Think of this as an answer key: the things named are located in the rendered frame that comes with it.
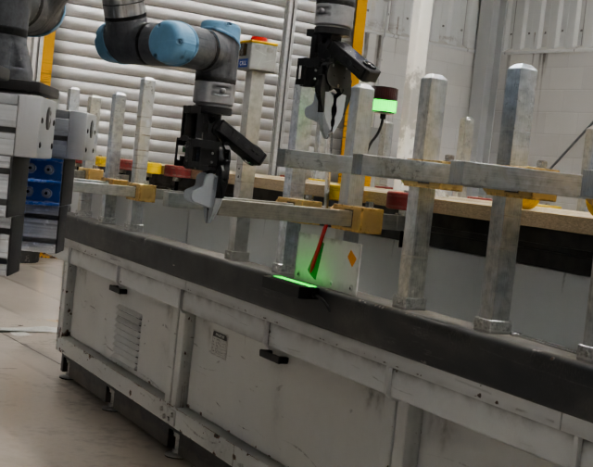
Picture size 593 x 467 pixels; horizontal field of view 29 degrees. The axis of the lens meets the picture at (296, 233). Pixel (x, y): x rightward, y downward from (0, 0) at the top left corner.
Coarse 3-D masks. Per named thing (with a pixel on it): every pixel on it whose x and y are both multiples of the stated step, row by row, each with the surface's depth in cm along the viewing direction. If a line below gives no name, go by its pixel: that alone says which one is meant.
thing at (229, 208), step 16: (224, 208) 213; (240, 208) 215; (256, 208) 216; (272, 208) 218; (288, 208) 219; (304, 208) 221; (320, 208) 222; (336, 224) 224; (384, 224) 229; (400, 224) 231
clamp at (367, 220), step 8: (336, 208) 231; (344, 208) 229; (352, 208) 226; (360, 208) 223; (368, 208) 223; (376, 208) 224; (352, 216) 226; (360, 216) 223; (368, 216) 223; (376, 216) 224; (352, 224) 225; (360, 224) 223; (368, 224) 224; (376, 224) 224; (360, 232) 223; (368, 232) 224; (376, 232) 225
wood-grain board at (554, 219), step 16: (192, 176) 344; (256, 176) 325; (272, 176) 411; (320, 192) 273; (368, 192) 254; (384, 192) 260; (448, 208) 227; (464, 208) 222; (480, 208) 218; (544, 208) 268; (528, 224) 205; (544, 224) 201; (560, 224) 197; (576, 224) 194; (592, 224) 190
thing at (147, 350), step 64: (256, 192) 317; (256, 256) 314; (384, 256) 257; (448, 256) 235; (576, 256) 202; (64, 320) 469; (128, 320) 407; (192, 320) 357; (512, 320) 216; (576, 320) 200; (128, 384) 396; (192, 384) 356; (256, 384) 317; (320, 384) 285; (192, 448) 350; (256, 448) 314; (320, 448) 283; (384, 448) 251; (448, 448) 236; (512, 448) 218
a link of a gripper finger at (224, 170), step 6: (228, 162) 210; (222, 168) 209; (228, 168) 210; (216, 174) 211; (222, 174) 209; (228, 174) 210; (222, 180) 211; (228, 180) 210; (222, 186) 210; (216, 192) 211; (222, 192) 211
